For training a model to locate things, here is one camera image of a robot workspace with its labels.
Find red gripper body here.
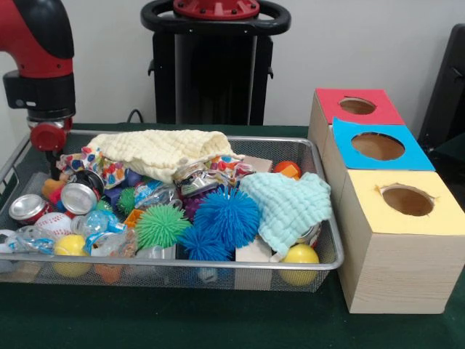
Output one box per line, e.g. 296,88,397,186
29,116,73,153

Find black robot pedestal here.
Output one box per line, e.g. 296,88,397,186
140,0,291,127

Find silver drink can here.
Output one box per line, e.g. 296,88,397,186
60,181,102,215

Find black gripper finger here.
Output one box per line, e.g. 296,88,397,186
44,148,62,180

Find white baseball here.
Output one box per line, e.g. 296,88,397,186
34,212,73,239

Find brown plush toy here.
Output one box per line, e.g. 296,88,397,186
41,172,72,200

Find small blue spiky ball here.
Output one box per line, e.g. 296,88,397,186
177,225,233,262

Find wooden box with three holes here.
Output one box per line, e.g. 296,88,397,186
307,87,465,314

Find cream waffle cloth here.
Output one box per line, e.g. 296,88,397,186
86,129,245,185

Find yellow plastic ball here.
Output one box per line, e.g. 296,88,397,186
53,234,91,278
279,243,320,286

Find silver mesh bin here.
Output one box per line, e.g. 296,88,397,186
0,129,345,294

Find large blue spiky ball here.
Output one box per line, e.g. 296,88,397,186
193,187,261,252

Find green spiky ball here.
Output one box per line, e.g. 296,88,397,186
136,204,193,251

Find black upright panel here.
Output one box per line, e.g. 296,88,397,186
417,23,465,148

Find mint waffle cloth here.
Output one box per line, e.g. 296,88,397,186
238,172,333,255

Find dark green table cloth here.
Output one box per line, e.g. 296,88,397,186
0,122,465,349
432,131,465,164

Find red cola can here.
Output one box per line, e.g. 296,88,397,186
9,194,54,225

